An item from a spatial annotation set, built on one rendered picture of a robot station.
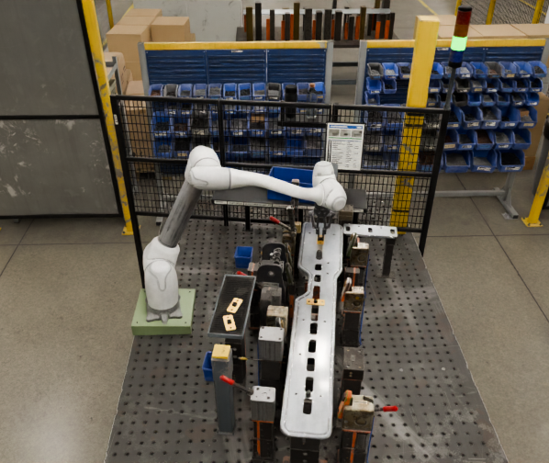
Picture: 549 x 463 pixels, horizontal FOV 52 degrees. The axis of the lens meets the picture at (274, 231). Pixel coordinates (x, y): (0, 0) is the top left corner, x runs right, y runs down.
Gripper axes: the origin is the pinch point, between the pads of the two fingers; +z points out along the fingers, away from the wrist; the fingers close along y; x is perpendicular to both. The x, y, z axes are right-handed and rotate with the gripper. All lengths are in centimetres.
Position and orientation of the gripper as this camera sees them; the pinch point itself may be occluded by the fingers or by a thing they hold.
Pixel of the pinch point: (320, 233)
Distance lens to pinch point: 291.9
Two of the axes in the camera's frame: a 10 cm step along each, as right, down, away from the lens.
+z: 0.1, 8.2, 5.7
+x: 1.1, -5.7, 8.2
